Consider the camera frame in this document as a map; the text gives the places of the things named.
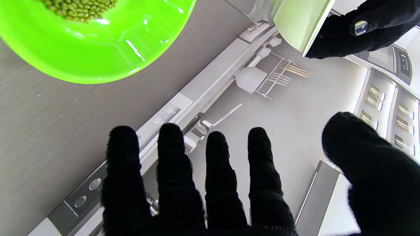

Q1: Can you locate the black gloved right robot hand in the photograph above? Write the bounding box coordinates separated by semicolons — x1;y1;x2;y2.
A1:
101;112;420;236

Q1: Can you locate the pile of green mung beans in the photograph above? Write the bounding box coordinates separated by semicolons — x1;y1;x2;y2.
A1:
41;0;118;24

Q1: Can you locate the cream plastic funnel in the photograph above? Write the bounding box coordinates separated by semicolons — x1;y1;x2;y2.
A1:
274;0;337;57

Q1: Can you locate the bright green plastic bowl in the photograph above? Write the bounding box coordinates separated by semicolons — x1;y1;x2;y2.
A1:
0;0;198;84

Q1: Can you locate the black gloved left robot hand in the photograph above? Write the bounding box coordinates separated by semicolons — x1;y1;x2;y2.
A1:
305;0;420;60

